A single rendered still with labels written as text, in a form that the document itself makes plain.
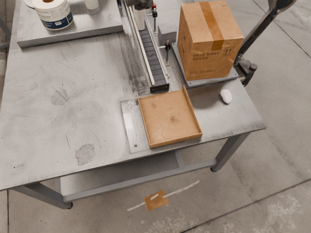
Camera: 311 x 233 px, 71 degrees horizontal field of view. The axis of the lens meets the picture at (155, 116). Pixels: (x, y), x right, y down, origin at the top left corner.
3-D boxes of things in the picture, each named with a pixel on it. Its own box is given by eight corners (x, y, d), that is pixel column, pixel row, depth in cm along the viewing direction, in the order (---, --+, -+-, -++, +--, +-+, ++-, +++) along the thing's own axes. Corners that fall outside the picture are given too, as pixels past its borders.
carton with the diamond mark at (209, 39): (177, 44, 137) (180, 3, 114) (214, 40, 139) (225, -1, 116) (186, 81, 122) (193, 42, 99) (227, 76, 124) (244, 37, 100)
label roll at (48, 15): (57, 8, 153) (48, -14, 141) (79, 16, 148) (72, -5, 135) (36, 23, 144) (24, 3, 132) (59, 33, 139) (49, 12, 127)
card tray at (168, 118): (137, 98, 119) (136, 94, 115) (183, 89, 122) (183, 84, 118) (150, 148, 104) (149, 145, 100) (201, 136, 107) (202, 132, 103)
